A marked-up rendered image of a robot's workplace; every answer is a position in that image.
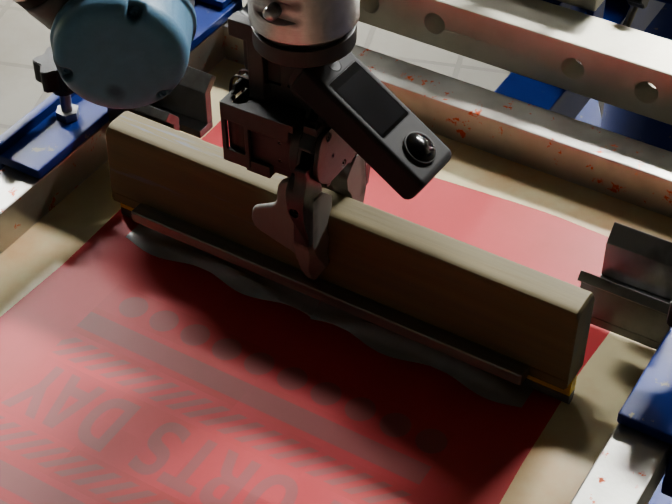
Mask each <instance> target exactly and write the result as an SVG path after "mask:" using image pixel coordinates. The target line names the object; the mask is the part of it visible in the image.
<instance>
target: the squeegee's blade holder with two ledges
mask: <svg viewBox="0 0 672 504"><path fill-rule="evenodd" d="M131 214H132V220H133V221H134V222H136V223H139V224H141V225H143V226H146V227H148V228H150V229H153V230H155V231H157V232H160V233H162V234H165V235H167V236H169V237H172V238H174V239H176V240H179V241H181V242H183V243H186V244H188V245H190V246H193V247H195V248H197V249H200V250H202V251H204V252H207V253H209V254H211V255H214V256H216V257H218V258H221V259H223V260H226V261H228V262H230V263H233V264H235V265H237V266H240V267H242V268H244V269H247V270H249V271H251V272H254V273H256V274H258V275H261V276H263V277H265V278H268V279H270V280H272V281H275V282H277V283H280V284H282V285H284V286H287V287H289V288H291V289H294V290H296V291H298V292H301V293H303V294H305V295H308V296H310V297H312V298H315V299H317V300H319V301H322V302H324V303H326V304H329V305H331V306H334V307H336V308H338V309H341V310H343V311H345V312H348V313H350V314H352V315H355V316H357V317H359V318H362V319H364V320H366V321H369V322H371V323H373V324H376V325H378V326H380V327H383V328H385V329H387V330H390V331H392V332H395V333H397V334H399V335H402V336H404V337H406V338H409V339H411V340H413V341H416V342H418V343H420V344H423V345H425V346H427V347H430V348H432V349H434V350H437V351H439V352H441V353H444V354H446V355H449V356H451V357H453V358H456V359H458V360H460V361H463V362H465V363H467V364H470V365H472V366H474V367H477V368H479V369H481V370H484V371H486V372H488V373H491V374H493V375H495V376H498V377H500V378H503V379H505V380H507V381H510V382H512V383H514V384H517V385H521V384H522V383H523V382H524V380H525V379H526V377H527V376H528V370H529V365H526V364H524V363H521V362H519V361H517V360H514V359H512V358H510V357H507V356H505V355H502V354H500V353H498V352H495V351H493V350H490V349H488V348H486V347H483V346H481V345H478V344H476V343H474V342H471V341H469V340H467V339H464V338H462V337H459V336H457V335H455V334H452V333H450V332H447V331H445V330H443V329H440V328H438V327H436V326H433V325H431V324H428V323H426V322H424V321H421V320H419V319H416V318H414V317H412V316H409V315H407V314H405V313H402V312H400V311H397V310H395V309H393V308H390V307H388V306H385V305H383V304H381V303H378V302H376V301H373V300H371V299H369V298H366V297H364V296H362V295H359V294H357V293H354V292H352V291H350V290H347V289H345V288H342V287H340V286H338V285H335V284H333V283H331V282H328V281H326V280H323V279H321V278H319V277H317V279H316V280H312V279H310V278H308V277H307V276H306V275H305V274H304V273H303V271H302V270H300V269H297V268H295V267H292V266H290V265H288V264H285V263H283V262H280V261H278V260H276V259H273V258H271V257H268V256H266V255H264V254H261V253H259V252H257V251H254V250H252V249H249V248H247V247H245V246H242V245H240V244H237V243H235V242H233V241H230V240H228V239H226V238H223V237H221V236H218V235H216V234H214V233H211V232H209V231H206V230H204V229H202V228H199V227H197V226H195V225H192V224H190V223H187V222H185V221H183V220H180V219H178V218H175V217H173V216H171V215H168V214H166V213H163V212H161V211H159V210H156V209H154V208H152V207H149V206H147V205H144V204H142V203H140V204H139V205H138V206H136V207H135V208H134V209H133V210H132V211H131Z"/></svg>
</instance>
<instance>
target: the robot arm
mask: <svg viewBox="0 0 672 504"><path fill-rule="evenodd" d="M13 1H14V2H16V3H17V4H19V5H20V6H21V7H23V8H24V9H25V10H26V11H27V12H28V13H29V14H30V15H31V16H33V17H34V18H35V19H37V20H38V21H39V22H41V23H42V24H43V25H44V26H46V27H47V28H48V29H49V30H51V32H50V43H51V47H52V53H53V60H54V63H55V65H56V68H57V70H58V72H59V74H60V76H61V78H62V80H63V81H64V82H65V84H66V85H67V86H68V87H69V88H70V89H71V90H72V91H73V92H75V93H76V94H77V95H79V96H80V97H81V98H83V99H85V100H87V101H89V102H91V103H93V104H96V105H99V106H102V107H107V108H112V109H133V108H139V107H143V106H147V105H149V104H152V103H155V102H156V101H158V100H160V99H162V98H164V97H165V96H167V95H169V94H170V93H171V92H172V90H173V89H174V88H175V87H176V86H177V85H178V84H179V82H180V81H181V79H182V78H183V76H184V74H185V71H186V69H187V66H188V62H189V56H190V48H191V43H192V41H193V39H194V37H195V34H196V28H197V18H196V13H195V9H194V4H195V0H13ZM359 17H360V0H247V3H246V5H245V7H244V8H243V9H242V10H241V11H237V12H235V13H233V14H232V15H231V16H230V17H228V18H227V20H228V33H229V35H230V36H233V37H236V38H239V39H242V40H243V46H244V61H245V69H241V70H239V72H238V74H235V75H234V76H232V78H231V79H230V83H229V93H228V94H227V95H226V96H225V97H224V98H222V99H221V100H220V101H219V105H220V117H221V129H222V141H223V153H224V159H225V160H228V161H230V162H233V163H236V164H238V165H241V166H244V167H246V168H247V170H249V171H251V172H254V173H257V174H259V175H262V176H265V177H267V178H271V177H272V176H273V175H274V174H275V173H279V174H282V175H284V176H287V177H288V178H284V179H283V180H282V181H281V182H280V183H279V185H278V190H277V200H276V201H275V202H272V203H263V204H257V205H255V206H254V207H253V209H252V220H253V222H254V224H255V226H256V227H257V228H258V229H259V230H261V231H262V232H264V233H265V234H267V235H268V236H270V237H271V238H273V239H274V240H276V241H277V242H279V243H280V244H282V245H283V246H285V247H287V248H288V249H290V250H291V251H293V252H294V253H295V255H296V258H297V259H298V263H299V265H300V268H301V270H302V271H303V273H304V274H305V275H306V276H307V277H308V278H310V279H312V280H316V279H317V277H318V276H319V275H320V274H321V273H322V271H323V270H324V269H325V268H326V267H327V265H328V263H329V258H328V255H327V248H328V242H329V236H328V231H327V225H328V219H329V215H330V212H331V207H332V196H331V195H329V194H326V193H324V192H322V187H324V188H327V189H329V190H332V191H334V192H337V193H339V194H342V195H344V196H347V197H350V198H352V199H355V200H357V201H360V202H362V203H363V202H364V197H365V191H366V185H367V184H368V182H369V175H370V168H371V167H372V168H373V169H374V170H375V171H376V172H377V173H378V174H379V175H380V176H381V177H382V178H383V179H384V180H385V181H386V182H387V183H388V184H389V185H390V186H391V187H392V188H393V189H394V190H395V191H396V192H397V193H398V194H399V195H400V196H401V197H402V198H404V199H412V198H414V197H415V196H416V195H417V194H418V193H419V192H420V191H421V190H422V189H423V188H424V187H425V186H426V185H427V184H428V183H429V182H430V181H431V180H432V179H433V178H434V177H435V176H436V175H437V173H438V172H439V171H440V170H441V169H442V168H443V167H444V166H445V165H446V164H447V163H448V162H449V161H450V159H451V151H450V149H449V148H448V147H447V146H446V145H445V144H444V143H443V142H442V141H441V140H440V139H439V138H438V137H437V136H436V135H435V134H434V133H433V132H432V131H431V130H430V129H429V128H428V127H427V126H426V125H425V124H424V123H423V122H422V121H421V120H420V119H419V118H418V117H417V116H416V115H415V114H414V113H413V112H412V111H411V110H409V109H408V108H407V107H406V106H405V105H404V104H403V103H402V102H401V101H400V100H399V99H398V98H397V97H396V96H395V95H394V94H393V93H392V92H391V91H390V90H389V89H388V88H387V87H386V86H385V85H384V84H383V83H382V82H381V81H380V80H379V79H378V78H377V77H376V76H375V75H374V74H373V73H372V72H371V71H370V70H369V69H368V68H367V67H366V66H365V65H364V64H363V63H362V62H361V61H360V60H359V59H358V58H357V57H356V56H355V55H354V54H353V53H352V52H351V51H352V49H353V48H354V46H355V44H356V41H357V23H358V20H359ZM242 71H243V72H245V74H243V75H241V72H242ZM235 77H238V80H237V81H236V82H235V83H233V80H234V78H235ZM244 87H245V88H246V89H245V88H244ZM240 91H241V94H240V95H239V96H238V97H237V98H236V96H235V95H236V94H237V93H238V92H240ZM227 120H228V123H227ZM228 130H229V136H228ZM229 142H230V146H229Z"/></svg>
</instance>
